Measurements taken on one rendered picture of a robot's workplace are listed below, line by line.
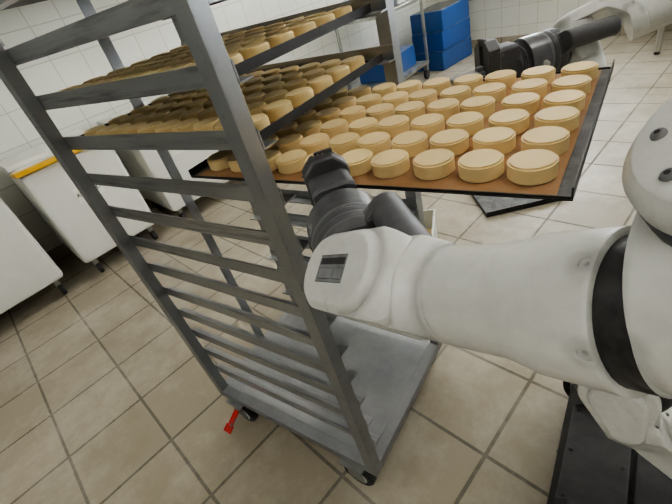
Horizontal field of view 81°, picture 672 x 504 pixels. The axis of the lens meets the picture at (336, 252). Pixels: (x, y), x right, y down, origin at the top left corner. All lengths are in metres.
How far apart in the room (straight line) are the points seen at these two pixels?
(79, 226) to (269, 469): 1.97
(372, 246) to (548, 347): 0.13
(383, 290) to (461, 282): 0.05
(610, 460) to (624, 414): 0.36
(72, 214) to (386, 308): 2.68
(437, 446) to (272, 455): 0.53
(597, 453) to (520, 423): 0.29
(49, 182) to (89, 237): 0.39
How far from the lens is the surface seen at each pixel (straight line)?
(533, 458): 1.36
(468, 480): 1.32
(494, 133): 0.55
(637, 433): 0.86
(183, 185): 0.79
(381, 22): 0.91
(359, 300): 0.26
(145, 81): 0.72
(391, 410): 1.26
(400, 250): 0.26
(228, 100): 0.54
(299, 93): 0.72
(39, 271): 2.93
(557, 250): 0.20
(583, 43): 0.91
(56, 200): 2.83
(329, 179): 0.46
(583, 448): 1.18
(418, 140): 0.57
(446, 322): 0.24
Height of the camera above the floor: 1.21
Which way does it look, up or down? 34 degrees down
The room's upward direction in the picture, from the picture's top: 17 degrees counter-clockwise
